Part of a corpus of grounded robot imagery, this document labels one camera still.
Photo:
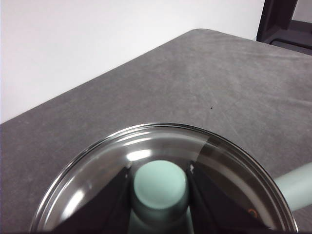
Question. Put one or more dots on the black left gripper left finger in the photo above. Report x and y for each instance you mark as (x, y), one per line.
(109, 209)

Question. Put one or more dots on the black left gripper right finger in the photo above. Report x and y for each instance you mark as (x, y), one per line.
(214, 207)

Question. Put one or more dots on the glass pot lid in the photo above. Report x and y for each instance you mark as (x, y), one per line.
(170, 143)

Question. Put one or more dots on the black frame stand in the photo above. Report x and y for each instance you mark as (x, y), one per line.
(275, 22)

